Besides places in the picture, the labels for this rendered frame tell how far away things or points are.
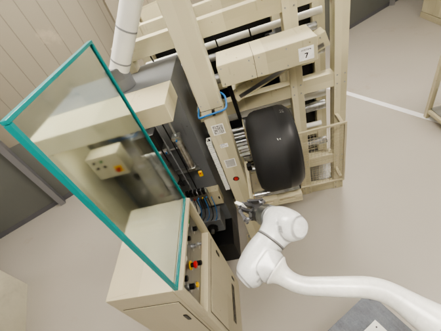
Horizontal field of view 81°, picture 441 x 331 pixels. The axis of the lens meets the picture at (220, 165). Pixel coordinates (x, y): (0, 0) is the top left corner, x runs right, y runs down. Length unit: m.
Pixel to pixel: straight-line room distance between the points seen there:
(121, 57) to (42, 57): 2.37
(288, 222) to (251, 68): 1.10
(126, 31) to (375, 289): 1.63
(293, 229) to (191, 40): 0.97
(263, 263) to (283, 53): 1.24
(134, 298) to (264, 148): 1.04
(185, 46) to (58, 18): 2.79
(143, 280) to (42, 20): 3.31
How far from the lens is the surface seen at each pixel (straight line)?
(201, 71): 1.42
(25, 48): 4.05
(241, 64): 1.69
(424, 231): 2.93
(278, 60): 1.72
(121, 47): 1.74
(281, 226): 0.87
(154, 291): 1.37
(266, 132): 1.57
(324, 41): 1.92
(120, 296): 1.47
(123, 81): 1.82
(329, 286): 0.89
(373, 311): 1.84
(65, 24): 4.02
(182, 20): 1.35
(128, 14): 1.68
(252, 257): 0.87
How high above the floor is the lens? 2.38
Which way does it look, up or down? 41 degrees down
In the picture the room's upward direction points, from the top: 22 degrees counter-clockwise
